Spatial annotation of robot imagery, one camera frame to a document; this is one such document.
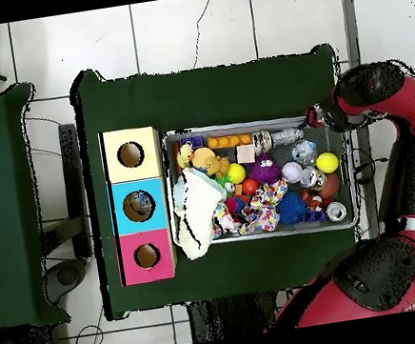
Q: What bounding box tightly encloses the open-top silver can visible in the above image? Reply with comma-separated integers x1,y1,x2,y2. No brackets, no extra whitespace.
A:
250,128,276,155

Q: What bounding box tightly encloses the wooden box with three holes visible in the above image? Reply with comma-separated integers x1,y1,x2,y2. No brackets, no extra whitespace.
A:
98,124,180,288

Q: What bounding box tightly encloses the upright dark soda can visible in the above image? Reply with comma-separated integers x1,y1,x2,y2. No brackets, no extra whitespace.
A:
324,199,350,224

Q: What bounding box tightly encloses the small orange ball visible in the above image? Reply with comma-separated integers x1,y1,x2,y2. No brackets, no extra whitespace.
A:
238,175,262,198

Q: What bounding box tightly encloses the small yellow rubber duck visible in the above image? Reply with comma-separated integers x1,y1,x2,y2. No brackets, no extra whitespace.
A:
174,142,197,172

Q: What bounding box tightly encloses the orange foam duck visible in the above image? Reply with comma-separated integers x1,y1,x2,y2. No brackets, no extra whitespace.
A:
188,144,233,184

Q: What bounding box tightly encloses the green cloth side table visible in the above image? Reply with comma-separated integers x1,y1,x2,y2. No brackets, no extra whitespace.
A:
0,81,69,333

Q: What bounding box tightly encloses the cream knit cloth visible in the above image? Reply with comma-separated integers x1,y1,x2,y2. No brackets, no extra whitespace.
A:
168,164,236,264

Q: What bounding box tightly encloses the white baseball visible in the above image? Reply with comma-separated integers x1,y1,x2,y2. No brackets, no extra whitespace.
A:
280,160,306,187

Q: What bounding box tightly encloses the shallow clear mesh bin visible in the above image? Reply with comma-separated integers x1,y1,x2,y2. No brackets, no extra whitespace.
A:
160,108,363,254

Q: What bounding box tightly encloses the orange toy brick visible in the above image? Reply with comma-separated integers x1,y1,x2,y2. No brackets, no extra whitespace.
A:
207,131,254,152

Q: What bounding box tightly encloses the crushed silver can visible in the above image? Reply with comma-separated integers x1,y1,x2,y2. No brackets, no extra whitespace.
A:
299,164,329,192

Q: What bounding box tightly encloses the wooden cube block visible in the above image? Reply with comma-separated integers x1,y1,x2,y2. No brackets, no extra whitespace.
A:
234,143,258,167

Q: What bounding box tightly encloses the small yellow ball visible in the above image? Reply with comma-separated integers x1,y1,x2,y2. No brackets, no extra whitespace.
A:
225,162,248,186

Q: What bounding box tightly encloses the purple googly-eyed monster toy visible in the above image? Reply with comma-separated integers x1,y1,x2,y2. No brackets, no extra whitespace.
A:
247,152,286,189

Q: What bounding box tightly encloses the multicolour polka dot cloth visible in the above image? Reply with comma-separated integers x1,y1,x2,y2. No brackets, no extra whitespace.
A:
232,178,297,239

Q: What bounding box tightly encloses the clear plastic blue label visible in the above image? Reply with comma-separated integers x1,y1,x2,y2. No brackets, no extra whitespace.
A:
129,191,156,217
289,137,321,168

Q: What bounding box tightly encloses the black cable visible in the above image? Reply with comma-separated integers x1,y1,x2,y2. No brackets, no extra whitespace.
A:
351,155,393,178

